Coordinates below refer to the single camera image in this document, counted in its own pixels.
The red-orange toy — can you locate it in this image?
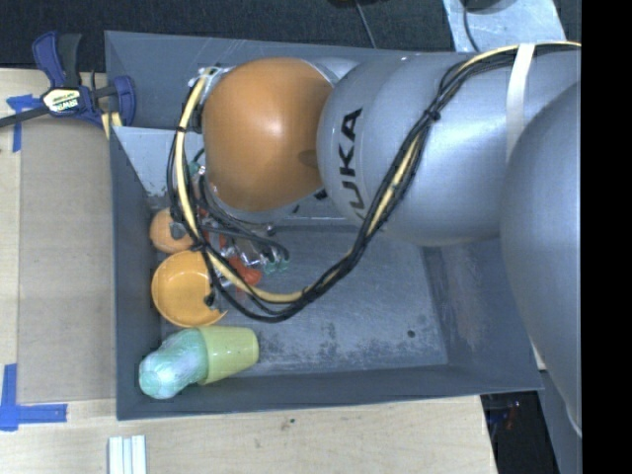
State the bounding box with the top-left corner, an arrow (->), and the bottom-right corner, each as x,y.
197,204 -> 264,291

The orange bowl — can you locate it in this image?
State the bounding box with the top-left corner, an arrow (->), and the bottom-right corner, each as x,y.
150,249 -> 229,329

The orange ball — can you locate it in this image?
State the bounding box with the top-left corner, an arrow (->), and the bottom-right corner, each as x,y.
148,207 -> 197,255

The yellow-green cup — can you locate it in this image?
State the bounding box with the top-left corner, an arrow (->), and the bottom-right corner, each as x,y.
197,325 -> 261,386

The grey metal bin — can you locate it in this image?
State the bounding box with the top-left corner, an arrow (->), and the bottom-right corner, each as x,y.
103,30 -> 545,422

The pale wood flat board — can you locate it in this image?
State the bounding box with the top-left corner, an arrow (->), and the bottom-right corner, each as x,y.
16,119 -> 118,405

